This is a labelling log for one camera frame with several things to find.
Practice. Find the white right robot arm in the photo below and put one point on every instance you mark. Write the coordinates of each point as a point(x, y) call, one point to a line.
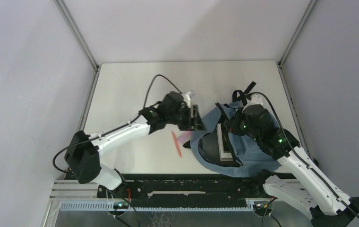
point(321, 201)

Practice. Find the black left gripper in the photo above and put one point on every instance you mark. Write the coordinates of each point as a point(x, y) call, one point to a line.
point(198, 125)

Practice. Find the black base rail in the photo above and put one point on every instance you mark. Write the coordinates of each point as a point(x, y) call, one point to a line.
point(190, 191)

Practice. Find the dark green book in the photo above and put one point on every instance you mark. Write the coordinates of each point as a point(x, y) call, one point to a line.
point(224, 144)

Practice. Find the white palm leaf book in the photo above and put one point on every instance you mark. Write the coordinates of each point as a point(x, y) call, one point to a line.
point(226, 157)

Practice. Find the blue student backpack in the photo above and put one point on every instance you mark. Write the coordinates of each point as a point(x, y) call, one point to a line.
point(251, 156)

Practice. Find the aluminium frame front rail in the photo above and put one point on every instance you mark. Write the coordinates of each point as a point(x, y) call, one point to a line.
point(72, 196)

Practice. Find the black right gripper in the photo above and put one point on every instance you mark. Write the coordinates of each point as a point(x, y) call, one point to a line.
point(232, 125)

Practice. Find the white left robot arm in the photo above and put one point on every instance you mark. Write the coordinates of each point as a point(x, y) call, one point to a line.
point(83, 154)

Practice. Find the orange pen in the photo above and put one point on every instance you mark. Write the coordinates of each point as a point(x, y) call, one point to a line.
point(176, 144)

